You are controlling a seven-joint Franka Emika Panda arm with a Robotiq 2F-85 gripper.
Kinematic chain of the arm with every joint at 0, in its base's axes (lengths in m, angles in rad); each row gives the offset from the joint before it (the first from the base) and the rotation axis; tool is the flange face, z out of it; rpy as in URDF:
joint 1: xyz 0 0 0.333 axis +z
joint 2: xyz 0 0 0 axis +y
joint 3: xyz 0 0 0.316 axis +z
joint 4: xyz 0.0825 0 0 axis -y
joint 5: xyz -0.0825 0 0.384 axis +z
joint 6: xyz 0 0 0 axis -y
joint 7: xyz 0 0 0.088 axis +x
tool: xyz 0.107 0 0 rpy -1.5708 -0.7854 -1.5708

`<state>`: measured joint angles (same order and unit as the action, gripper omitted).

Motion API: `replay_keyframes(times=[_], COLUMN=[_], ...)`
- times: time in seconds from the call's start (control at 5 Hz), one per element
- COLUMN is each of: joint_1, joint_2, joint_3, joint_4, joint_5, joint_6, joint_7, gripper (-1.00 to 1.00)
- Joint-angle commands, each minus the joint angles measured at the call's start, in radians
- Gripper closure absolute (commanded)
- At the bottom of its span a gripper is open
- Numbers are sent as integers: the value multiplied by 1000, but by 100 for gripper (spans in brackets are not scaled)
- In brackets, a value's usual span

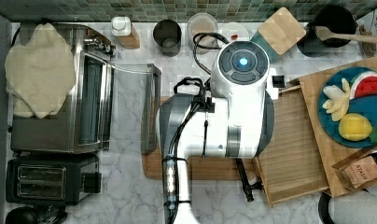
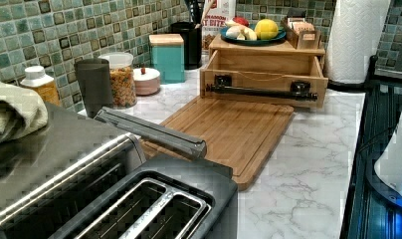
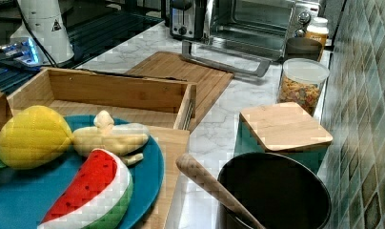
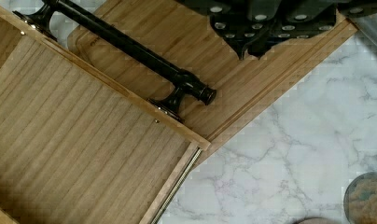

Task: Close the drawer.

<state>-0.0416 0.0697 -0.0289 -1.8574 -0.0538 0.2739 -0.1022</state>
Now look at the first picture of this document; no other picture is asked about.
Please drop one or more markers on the white-capped spice bottle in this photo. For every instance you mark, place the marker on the white-capped spice bottle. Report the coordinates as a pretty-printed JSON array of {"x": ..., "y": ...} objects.
[{"x": 124, "y": 31}]

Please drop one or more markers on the teal canister with wooden lid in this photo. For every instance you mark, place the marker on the teal canister with wooden lid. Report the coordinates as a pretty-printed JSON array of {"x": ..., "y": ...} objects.
[{"x": 279, "y": 33}]

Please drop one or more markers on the oats package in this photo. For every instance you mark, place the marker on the oats package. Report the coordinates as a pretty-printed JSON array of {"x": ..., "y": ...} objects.
[{"x": 368, "y": 26}]

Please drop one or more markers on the stainless toaster oven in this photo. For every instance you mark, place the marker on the stainless toaster oven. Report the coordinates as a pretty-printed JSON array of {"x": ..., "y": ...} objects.
[{"x": 104, "y": 94}]

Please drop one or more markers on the black round object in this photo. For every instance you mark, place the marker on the black round object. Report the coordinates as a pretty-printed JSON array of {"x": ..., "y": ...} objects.
[{"x": 39, "y": 214}]

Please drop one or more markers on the clear cereal jar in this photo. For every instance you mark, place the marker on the clear cereal jar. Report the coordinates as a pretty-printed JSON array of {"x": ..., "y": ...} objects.
[{"x": 201, "y": 23}]

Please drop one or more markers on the small clear lidded container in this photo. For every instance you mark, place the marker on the small clear lidded container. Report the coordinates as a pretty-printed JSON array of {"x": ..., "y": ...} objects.
[{"x": 234, "y": 31}]

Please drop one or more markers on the plush peeled banana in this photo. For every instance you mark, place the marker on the plush peeled banana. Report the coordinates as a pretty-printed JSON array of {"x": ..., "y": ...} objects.
[{"x": 337, "y": 103}]

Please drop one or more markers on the blue plate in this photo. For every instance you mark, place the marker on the blue plate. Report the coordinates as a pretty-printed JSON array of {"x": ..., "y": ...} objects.
[{"x": 365, "y": 106}]

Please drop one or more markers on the beige cloth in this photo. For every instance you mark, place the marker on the beige cloth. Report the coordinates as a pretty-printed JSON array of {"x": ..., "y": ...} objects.
[{"x": 40, "y": 74}]

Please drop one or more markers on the dark grey cup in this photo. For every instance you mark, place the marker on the dark grey cup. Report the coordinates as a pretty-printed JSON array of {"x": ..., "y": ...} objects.
[{"x": 167, "y": 35}]

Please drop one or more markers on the wooden spoon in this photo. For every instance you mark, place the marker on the wooden spoon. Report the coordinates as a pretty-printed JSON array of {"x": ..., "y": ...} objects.
[{"x": 324, "y": 33}]

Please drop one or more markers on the wooden drawer cabinet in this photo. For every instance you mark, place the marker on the wooden drawer cabinet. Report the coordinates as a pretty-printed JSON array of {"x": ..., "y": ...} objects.
[{"x": 331, "y": 146}]

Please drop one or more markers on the tea bag box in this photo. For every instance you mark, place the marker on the tea bag box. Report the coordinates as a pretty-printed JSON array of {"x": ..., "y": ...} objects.
[{"x": 358, "y": 169}]

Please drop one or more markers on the grey round object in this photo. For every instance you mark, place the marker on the grey round object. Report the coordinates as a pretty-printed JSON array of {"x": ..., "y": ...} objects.
[{"x": 355, "y": 208}]

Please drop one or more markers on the wooden drawer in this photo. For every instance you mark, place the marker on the wooden drawer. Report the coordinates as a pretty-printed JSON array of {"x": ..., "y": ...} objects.
[{"x": 290, "y": 166}]

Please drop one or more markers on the black toaster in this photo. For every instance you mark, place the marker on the black toaster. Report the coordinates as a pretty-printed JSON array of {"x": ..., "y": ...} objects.
[{"x": 54, "y": 179}]

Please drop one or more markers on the plush watermelon slice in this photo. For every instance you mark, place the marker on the plush watermelon slice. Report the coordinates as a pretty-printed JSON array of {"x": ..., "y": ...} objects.
[{"x": 364, "y": 84}]

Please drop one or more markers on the yellow plush lemon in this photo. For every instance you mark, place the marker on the yellow plush lemon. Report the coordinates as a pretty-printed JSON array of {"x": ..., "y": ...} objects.
[{"x": 354, "y": 127}]

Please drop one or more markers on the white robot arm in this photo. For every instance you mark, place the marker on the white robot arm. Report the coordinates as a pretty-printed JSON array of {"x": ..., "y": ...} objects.
[{"x": 239, "y": 74}]

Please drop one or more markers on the black pot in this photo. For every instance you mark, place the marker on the black pot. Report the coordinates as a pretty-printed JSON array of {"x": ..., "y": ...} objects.
[{"x": 338, "y": 20}]

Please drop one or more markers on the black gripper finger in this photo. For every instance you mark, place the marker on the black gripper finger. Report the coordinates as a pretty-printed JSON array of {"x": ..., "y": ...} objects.
[{"x": 246, "y": 186}]

